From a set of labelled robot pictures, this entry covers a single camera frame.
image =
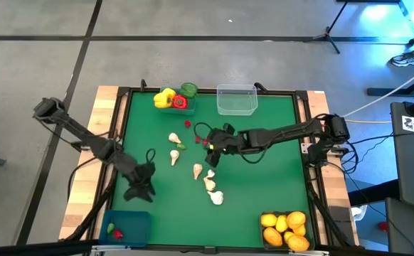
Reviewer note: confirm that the yellow lemon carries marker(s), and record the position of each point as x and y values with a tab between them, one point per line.
281	224
288	235
269	220

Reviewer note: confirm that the white garlic bulb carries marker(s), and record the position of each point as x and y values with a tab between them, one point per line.
174	155
209	184
217	197
174	138
197	171

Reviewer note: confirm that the black desk foot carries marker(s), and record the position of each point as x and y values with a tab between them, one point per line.
381	91

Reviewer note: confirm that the black diagonal strut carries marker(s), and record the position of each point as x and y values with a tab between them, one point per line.
94	209
329	218

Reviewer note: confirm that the clear plastic bin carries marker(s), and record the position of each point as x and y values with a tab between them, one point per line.
237	101

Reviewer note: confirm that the dark grey side cart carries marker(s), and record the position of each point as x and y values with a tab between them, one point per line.
413	167

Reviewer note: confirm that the large green bell pepper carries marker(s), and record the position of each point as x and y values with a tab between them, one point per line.
189	90

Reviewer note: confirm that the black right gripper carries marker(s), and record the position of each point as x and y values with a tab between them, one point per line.
226	142

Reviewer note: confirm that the black metal table frame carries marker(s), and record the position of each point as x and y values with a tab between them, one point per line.
144	90

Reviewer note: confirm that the green table mat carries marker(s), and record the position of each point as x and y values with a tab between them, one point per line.
264	185

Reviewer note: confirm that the blue plastic bin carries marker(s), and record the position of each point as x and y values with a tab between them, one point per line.
132	227

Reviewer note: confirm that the small red object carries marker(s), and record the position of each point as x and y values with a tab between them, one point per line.
383	225

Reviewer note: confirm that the black tripod stand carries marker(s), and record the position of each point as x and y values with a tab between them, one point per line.
327	34

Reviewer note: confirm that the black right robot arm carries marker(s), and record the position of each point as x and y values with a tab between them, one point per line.
281	133

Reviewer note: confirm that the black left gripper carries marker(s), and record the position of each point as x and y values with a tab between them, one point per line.
141	174

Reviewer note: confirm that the teal plastic bin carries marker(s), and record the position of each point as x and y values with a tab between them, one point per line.
185	111

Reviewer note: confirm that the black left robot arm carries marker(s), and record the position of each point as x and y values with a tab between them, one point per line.
86	140

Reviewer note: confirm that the black gantry bar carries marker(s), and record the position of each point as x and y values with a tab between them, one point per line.
32	247

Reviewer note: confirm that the large red bell pepper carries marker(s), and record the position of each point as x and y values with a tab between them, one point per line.
183	105

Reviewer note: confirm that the small white garlic clove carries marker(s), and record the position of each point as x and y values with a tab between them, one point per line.
211	173

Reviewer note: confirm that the smoky grey plastic bin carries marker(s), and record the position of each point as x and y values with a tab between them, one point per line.
312	231

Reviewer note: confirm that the white plastic object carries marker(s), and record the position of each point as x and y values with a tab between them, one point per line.
357	212

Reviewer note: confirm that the person's shoe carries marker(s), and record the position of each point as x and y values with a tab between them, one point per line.
406	59

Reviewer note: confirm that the orange oval fruit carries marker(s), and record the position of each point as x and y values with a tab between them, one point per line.
296	219
301	231
272	236
298	243

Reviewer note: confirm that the large yellow bell pepper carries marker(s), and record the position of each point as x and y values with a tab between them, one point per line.
169	93
161	102

